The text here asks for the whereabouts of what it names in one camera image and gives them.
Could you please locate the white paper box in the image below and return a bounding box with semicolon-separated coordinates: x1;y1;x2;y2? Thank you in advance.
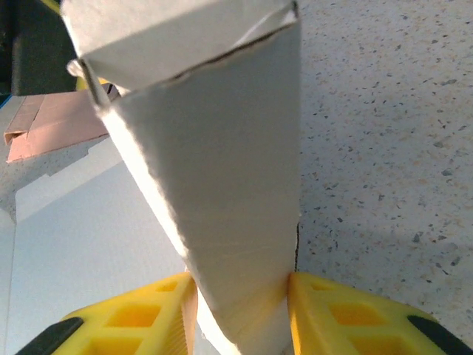
0;0;302;355

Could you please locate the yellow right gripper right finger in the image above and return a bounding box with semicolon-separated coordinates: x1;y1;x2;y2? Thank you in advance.
287;271;473;355

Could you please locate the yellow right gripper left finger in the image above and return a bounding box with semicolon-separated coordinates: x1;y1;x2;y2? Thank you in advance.
21;272;199;355

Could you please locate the brown paper box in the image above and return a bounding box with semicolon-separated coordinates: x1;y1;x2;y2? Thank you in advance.
4;84;123;164

